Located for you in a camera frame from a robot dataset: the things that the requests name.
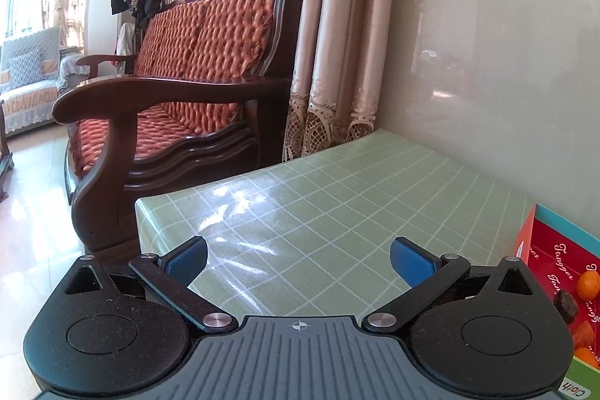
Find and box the orange tangerine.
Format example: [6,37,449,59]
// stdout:
[576,271,600,300]

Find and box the pink patterned curtain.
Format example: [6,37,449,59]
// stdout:
[281,0,400,164]

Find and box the grey zigzag pillow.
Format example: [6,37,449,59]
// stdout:
[9,48,44,90]

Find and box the red cardboard box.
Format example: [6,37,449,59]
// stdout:
[513,203,600,400]

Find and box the green checked tablecloth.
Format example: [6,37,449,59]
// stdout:
[135,128,537,321]

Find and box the large brown fruit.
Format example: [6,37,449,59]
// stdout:
[553,291,580,327]

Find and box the dark wooden furniture leg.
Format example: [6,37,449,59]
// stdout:
[0,100,16,200]

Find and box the grey covered sofa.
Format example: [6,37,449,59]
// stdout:
[0,26,86,139]

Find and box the small orange fruit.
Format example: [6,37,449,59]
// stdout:
[573,322,597,346]
[573,348,600,371]

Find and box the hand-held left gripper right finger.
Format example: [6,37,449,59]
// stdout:
[362,236,550,330]

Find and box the dark wooden sofa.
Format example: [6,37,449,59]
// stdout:
[51,0,306,253]

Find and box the orange quilted sofa cushion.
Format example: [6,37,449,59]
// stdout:
[75,0,283,177]

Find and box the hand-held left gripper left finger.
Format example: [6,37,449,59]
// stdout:
[51,236,237,331]

